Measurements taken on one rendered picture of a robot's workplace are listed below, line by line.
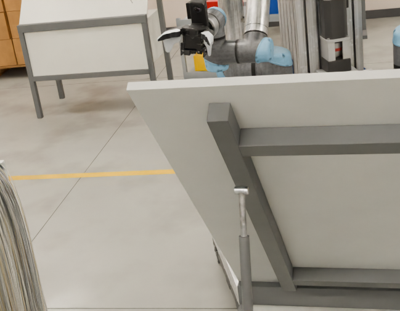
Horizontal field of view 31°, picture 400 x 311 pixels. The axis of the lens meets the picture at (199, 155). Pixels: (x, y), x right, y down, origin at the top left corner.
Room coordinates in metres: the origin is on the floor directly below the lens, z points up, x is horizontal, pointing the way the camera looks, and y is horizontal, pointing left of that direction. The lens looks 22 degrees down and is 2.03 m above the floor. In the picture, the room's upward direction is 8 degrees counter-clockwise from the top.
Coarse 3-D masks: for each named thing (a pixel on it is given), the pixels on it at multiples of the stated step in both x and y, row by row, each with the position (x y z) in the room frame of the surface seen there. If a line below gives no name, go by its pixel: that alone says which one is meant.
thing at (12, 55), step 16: (0, 0) 7.92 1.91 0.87; (16, 0) 7.89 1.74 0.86; (0, 16) 7.92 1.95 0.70; (16, 16) 7.91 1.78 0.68; (0, 32) 7.93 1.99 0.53; (16, 32) 7.92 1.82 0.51; (0, 48) 7.95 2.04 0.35; (16, 48) 7.91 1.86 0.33; (0, 64) 7.96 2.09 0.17; (16, 64) 7.92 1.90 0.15
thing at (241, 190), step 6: (240, 186) 1.30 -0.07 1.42; (246, 186) 1.30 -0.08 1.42; (234, 192) 1.30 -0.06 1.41; (240, 192) 1.29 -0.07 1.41; (246, 192) 1.29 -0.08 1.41; (240, 198) 1.29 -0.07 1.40; (240, 204) 1.29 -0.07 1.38; (240, 210) 1.29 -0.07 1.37; (240, 216) 1.29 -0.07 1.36; (240, 222) 1.28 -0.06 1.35; (246, 222) 1.28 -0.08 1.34; (240, 228) 1.28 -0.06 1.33; (246, 228) 1.28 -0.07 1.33; (246, 234) 1.28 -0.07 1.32
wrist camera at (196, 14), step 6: (192, 0) 2.03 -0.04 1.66; (198, 0) 2.03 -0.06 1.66; (204, 0) 2.03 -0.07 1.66; (192, 6) 2.03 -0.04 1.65; (198, 6) 2.02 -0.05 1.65; (204, 6) 2.02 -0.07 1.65; (192, 12) 2.05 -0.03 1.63; (198, 12) 2.03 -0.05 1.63; (204, 12) 2.03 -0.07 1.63; (192, 18) 2.06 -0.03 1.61; (198, 18) 2.05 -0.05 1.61; (204, 18) 2.04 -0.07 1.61; (204, 24) 2.05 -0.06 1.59
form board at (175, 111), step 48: (144, 96) 1.24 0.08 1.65; (192, 96) 1.22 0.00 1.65; (240, 96) 1.19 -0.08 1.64; (288, 96) 1.17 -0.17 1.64; (336, 96) 1.15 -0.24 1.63; (384, 96) 1.13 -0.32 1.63; (192, 144) 1.33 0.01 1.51; (192, 192) 1.47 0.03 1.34; (288, 192) 1.41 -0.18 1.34; (336, 192) 1.38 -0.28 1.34; (384, 192) 1.35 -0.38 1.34; (288, 240) 1.58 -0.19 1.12; (336, 240) 1.54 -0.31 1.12; (384, 240) 1.51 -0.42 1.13
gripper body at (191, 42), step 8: (192, 24) 2.06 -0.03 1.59; (200, 24) 2.05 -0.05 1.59; (184, 32) 2.03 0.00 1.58; (192, 32) 2.01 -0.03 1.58; (184, 40) 2.02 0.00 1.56; (192, 40) 2.01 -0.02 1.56; (200, 40) 2.00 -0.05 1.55; (184, 48) 2.02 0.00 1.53; (192, 48) 2.02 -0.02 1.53; (200, 48) 2.01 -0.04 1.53
